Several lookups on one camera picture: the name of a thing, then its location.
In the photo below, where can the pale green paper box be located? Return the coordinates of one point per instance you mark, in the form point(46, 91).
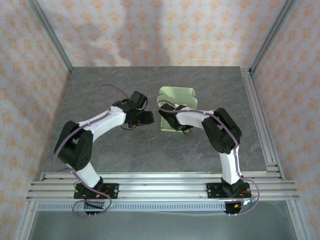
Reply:
point(175, 95)

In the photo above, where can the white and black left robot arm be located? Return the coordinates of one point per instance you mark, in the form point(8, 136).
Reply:
point(100, 122)

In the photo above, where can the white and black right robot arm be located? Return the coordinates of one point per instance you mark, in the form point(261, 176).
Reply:
point(225, 135)

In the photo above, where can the grey metal lower panel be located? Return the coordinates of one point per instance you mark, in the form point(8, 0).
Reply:
point(162, 227)

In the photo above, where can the green controller board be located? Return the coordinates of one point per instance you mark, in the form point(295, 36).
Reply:
point(246, 202)

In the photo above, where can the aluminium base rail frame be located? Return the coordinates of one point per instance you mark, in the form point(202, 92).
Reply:
point(162, 187)

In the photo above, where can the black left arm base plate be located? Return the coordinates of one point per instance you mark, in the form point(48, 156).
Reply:
point(113, 191)

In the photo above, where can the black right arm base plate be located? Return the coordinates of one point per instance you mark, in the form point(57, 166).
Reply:
point(212, 191)

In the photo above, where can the aluminium side rail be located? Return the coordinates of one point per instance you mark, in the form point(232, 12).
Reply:
point(257, 112)

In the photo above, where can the aluminium corner post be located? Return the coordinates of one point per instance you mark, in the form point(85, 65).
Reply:
point(50, 35)
point(272, 35)

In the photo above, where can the short aluminium frame leg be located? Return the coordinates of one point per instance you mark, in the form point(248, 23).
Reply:
point(26, 222)
point(295, 222)

